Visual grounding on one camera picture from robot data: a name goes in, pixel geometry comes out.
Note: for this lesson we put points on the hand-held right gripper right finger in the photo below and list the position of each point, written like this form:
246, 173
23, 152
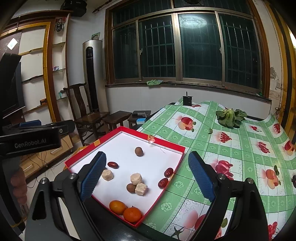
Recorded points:
201, 178

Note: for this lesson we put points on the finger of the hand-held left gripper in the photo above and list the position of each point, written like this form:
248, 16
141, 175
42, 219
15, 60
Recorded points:
64, 128
30, 123

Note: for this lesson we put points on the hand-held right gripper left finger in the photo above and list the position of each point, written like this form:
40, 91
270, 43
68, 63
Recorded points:
92, 178

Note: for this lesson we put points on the red date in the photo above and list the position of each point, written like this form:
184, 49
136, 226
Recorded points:
163, 182
112, 164
168, 172

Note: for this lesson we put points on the brown longan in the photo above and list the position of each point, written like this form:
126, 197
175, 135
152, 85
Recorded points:
139, 151
130, 187

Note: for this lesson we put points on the beige cylindrical cake piece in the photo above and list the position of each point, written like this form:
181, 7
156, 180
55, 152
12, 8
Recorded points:
108, 174
141, 188
136, 179

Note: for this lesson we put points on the red shallow cardboard box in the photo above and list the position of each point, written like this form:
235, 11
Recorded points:
143, 166

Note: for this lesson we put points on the person's left hand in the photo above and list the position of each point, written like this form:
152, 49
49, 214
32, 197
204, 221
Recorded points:
19, 185

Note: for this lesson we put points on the light wooden cabinet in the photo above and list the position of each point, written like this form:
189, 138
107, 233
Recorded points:
46, 155

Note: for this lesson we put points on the dark wooden chair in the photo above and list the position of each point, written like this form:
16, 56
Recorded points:
81, 111

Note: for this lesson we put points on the orange mandarin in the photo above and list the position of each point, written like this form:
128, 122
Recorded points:
132, 214
118, 206

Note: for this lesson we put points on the black television screen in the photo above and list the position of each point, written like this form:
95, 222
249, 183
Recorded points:
10, 88

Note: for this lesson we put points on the green fruit print tablecloth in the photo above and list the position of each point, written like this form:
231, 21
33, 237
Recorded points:
231, 148

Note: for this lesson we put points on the dark wooden stool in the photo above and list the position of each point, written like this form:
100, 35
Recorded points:
133, 121
116, 117

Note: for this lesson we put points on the silver tower air conditioner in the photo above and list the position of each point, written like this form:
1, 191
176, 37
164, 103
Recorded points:
93, 76

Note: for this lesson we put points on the green leafy vegetable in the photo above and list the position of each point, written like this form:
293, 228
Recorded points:
231, 117

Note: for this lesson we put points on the small blue box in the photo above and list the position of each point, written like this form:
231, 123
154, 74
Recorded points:
141, 121

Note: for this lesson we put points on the grey flat device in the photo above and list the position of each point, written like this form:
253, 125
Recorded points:
138, 113

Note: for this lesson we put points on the small black box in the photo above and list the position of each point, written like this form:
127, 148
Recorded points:
187, 99

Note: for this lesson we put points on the green cloth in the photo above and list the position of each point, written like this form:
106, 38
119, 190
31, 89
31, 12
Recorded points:
154, 81

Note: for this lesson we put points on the small black red toy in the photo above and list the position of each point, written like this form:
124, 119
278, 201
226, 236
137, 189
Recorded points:
59, 24

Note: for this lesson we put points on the black speaker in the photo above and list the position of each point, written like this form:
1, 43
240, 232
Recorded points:
74, 5

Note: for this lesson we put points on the wooden wall shelf unit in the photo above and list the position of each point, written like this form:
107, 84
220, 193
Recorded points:
46, 69

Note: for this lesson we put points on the barred window with wooden frame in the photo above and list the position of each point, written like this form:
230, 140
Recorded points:
198, 46

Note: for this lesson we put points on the yellow wooden door frame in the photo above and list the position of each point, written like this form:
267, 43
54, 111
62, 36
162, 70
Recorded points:
284, 46

